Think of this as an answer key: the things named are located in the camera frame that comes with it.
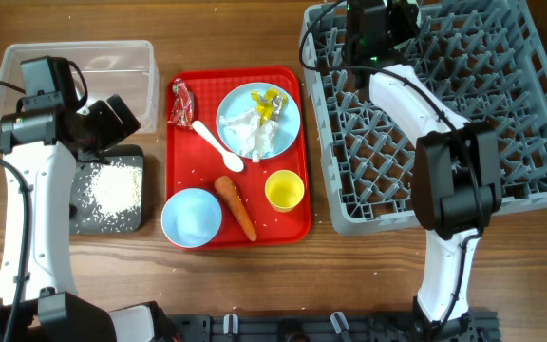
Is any yellow foil wrapper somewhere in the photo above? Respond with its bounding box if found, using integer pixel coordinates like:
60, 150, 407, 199
250, 88, 288, 125

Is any grey dishwasher rack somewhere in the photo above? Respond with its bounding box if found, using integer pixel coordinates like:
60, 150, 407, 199
299, 1, 547, 236

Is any red foil snack wrapper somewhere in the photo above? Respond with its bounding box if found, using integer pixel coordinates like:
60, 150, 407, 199
167, 78, 195, 130

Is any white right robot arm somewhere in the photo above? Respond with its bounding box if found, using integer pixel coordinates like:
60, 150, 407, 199
301, 1, 501, 341

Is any black tray bin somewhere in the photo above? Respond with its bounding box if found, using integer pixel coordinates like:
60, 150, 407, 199
69, 144, 144, 236

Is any yellow plastic cup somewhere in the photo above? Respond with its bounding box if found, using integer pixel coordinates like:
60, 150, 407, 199
265, 170, 306, 213

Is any white plastic spoon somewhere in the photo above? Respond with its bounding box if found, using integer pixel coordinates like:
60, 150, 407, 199
192, 121, 244, 173

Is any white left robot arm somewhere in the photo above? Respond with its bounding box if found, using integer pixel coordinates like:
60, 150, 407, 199
0, 56, 168, 341

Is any crumpled white tissue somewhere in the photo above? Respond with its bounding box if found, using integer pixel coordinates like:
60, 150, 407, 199
218, 108, 280, 163

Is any light blue plate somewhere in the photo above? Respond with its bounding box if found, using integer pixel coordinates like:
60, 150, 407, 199
216, 83, 301, 160

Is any red serving tray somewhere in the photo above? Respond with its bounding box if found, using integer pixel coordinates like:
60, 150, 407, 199
165, 66, 312, 250

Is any light blue bowl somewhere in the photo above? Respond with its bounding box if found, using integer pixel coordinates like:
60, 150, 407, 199
160, 188, 222, 249

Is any pile of white rice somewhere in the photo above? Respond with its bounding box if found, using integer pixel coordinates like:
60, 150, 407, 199
79, 161, 142, 223

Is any orange carrot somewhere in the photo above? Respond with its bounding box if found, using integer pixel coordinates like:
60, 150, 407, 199
214, 176, 257, 241

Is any clear plastic bin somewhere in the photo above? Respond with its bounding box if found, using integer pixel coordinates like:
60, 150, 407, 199
0, 40, 160, 134

